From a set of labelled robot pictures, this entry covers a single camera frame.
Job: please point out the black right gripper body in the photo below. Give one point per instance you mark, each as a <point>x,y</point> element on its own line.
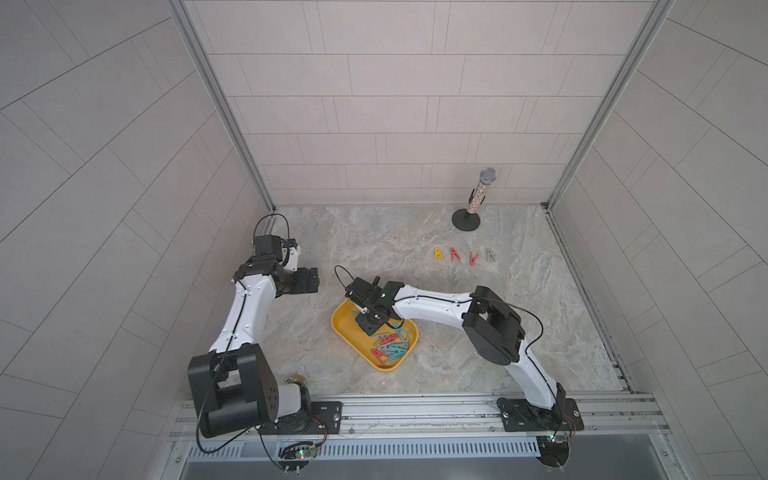
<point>369,317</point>

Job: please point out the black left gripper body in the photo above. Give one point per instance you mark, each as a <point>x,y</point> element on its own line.
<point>298,282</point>

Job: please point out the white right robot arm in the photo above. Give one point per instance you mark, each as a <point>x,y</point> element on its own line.
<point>493,326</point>

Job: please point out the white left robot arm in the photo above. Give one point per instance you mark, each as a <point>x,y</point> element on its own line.
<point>233,387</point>

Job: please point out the yellow plastic storage box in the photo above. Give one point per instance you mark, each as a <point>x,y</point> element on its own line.
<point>386,348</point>

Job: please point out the glittery stand with black base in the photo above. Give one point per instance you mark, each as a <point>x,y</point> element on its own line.
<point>467,219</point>

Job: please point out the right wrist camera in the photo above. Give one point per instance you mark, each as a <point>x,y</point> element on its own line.
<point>363,293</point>

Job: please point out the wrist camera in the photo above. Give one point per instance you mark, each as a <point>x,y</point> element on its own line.
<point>268,247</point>
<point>363,293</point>

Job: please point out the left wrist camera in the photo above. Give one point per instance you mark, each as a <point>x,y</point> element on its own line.
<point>268,247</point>

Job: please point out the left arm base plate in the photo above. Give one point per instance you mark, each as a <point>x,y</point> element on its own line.
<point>322,418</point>

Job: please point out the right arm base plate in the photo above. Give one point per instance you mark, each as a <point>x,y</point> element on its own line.
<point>540,415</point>

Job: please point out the aluminium front rail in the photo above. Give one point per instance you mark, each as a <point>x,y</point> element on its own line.
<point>476,415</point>

